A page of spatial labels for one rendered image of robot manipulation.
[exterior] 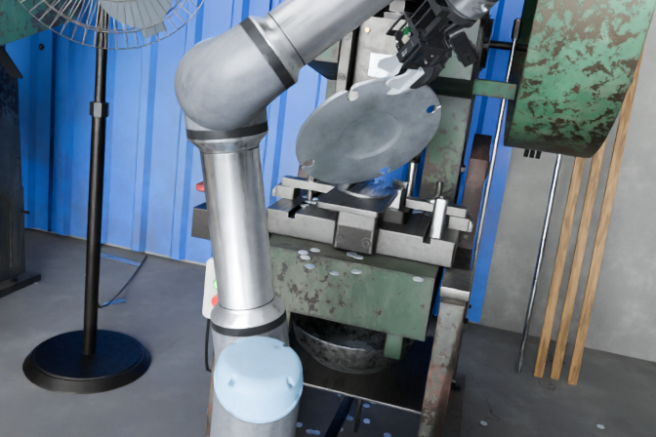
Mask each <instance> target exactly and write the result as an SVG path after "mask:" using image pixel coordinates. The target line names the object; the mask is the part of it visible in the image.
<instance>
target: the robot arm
mask: <svg viewBox="0 0 656 437"><path fill-rule="evenodd" d="M392 1H394V0H285V1H284V2H282V3H281V4H279V5H278V6H277V7H275V8H274V9H273V10H271V11H270V12H269V13H267V14H266V15H264V16H263V17H256V16H249V17H247V18H246V19H245V20H243V21H242V22H240V23H239V24H237V25H236V26H234V27H233V28H231V29H230V30H228V31H226V32H224V33H222V34H220V35H218V36H216V37H212V38H208V39H205V40H203V41H201V42H199V43H198V44H196V45H195V46H194V47H192V48H191V49H190V50H188V51H187V52H186V53H185V54H184V56H183V58H182V59H181V61H180V62H179V65H178V67H177V70H176V73H175V79H174V88H175V95H176V97H177V100H178V103H179V105H180V107H181V109H182V111H183V112H184V123H185V130H186V138H187V140H189V141H190V142H191V143H192V144H194V145H195V146H196V147H197V148H198V149H199V152H200V160H201V168H202V176H203V183H204V191H205V198H206V206H207V214H208V221H209V229H210V237H211V245H212V253H213V261H214V268H215V276H216V284H217V292H218V300H219V302H218V303H217V304H216V305H215V306H214V308H213V309H212V310H211V312H210V319H211V327H212V335H213V342H214V349H215V372H214V397H213V411H212V421H211V432H210V437H295V435H296V427H297V419H298V411H299V404H300V398H301V395H302V391H303V384H304V380H303V367H302V363H301V360H300V358H299V356H298V354H297V353H296V352H295V351H294V350H293V349H292V348H291V347H290V344H289V335H288V326H287V315H286V306H285V303H284V301H283V300H282V299H281V298H279V297H278V296H276V295H275V294H274V288H273V278H272V268H271V258H270V248H269V239H268V230H267V211H266V201H265V192H264V182H263V172H262V162H261V152H260V142H261V140H262V139H263V138H264V137H265V135H266V134H267V133H268V124H267V106H268V105H269V104H270V103H271V102H272V101H274V100H275V99H276V98H277V97H279V96H280V95H281V94H282V93H284V92H285V91H286V90H288V89H289V88H290V87H292V86H293V85H294V84H296V83H297V82H298V77H299V72H300V70H301V68H303V67H304V66H305V65H307V64H308V63H309V62H311V61H312V60H314V59H315V58H317V57H318V56H319V55H321V54H322V53H323V52H325V51H326V50H328V49H329V48H330V47H332V46H333V45H334V44H336V43H337V42H338V41H340V40H341V39H343V38H344V37H345V36H347V35H348V34H349V33H351V32H352V31H353V30H355V29H356V28H358V27H359V26H360V25H362V24H363V23H364V22H366V21H367V20H369V19H370V18H371V17H373V16H374V15H376V14H377V13H378V12H380V11H381V10H382V9H384V7H385V6H387V5H388V4H390V3H391V2H392ZM498 1H499V0H425V1H424V2H423V3H422V5H421V6H420V7H419V8H418V9H417V10H416V12H415V13H409V12H403V13H402V14H401V16H400V17H399V18H398V19H397V20H396V22H395V23H394V24H393V25H392V26H391V27H390V29H389V30H388V31H387V32H386V35H389V36H394V37H395V40H394V43H395V44H396V45H395V47H396V49H397V50H398V52H397V53H396V54H395V55H393V56H390V57H386V58H382V59H380V60H379V61H378V64H377V65H378V67H380V68H381V69H383V70H385V71H387V72H388V76H387V77H391V76H394V77H391V78H390V79H389V80H388V81H387V83H386V84H387V86H389V87H391V88H390V89H389V90H388V91H387V94H388V95H399V94H403V93H406V92H409V91H412V90H414V89H418V88H421V87H423V86H425V85H427V84H429V83H431V82H432V81H433V80H434V79H435V78H436V77H437V76H438V75H439V73H440V72H441V70H442V69H444V68H445V65H444V64H445V63H446V62H447V61H448V59H449V58H451V57H452V50H454V55H455V57H456V58H457V59H458V61H459V62H462V64H463V65H464V67H467V66H469V65H471V64H473V63H475V62H476V61H477V58H476V54H477V52H476V50H475V45H474V43H473V42H472V40H471V39H468V36H467V34H466V32H465V30H464V29H463V27H466V28H469V27H472V26H473V25H474V24H475V23H476V22H477V21H478V20H480V19H481V18H482V17H483V16H484V15H485V14H487V13H488V11H489V10H490V9H491V8H492V7H493V6H494V5H495V4H496V3H497V2H498ZM400 20H406V22H405V23H404V24H403V25H402V26H401V27H400V28H399V29H398V30H394V29H393V28H394V27H395V26H396V25H397V24H398V23H399V21H400ZM407 23H408V24H407ZM406 24H407V26H405V25H406ZM404 26H405V27H404ZM403 27H404V28H403ZM401 30H402V31H401ZM452 43H453V44H452ZM453 45H454V46H453ZM407 68H408V70H407ZM406 70H407V71H406Z"/></svg>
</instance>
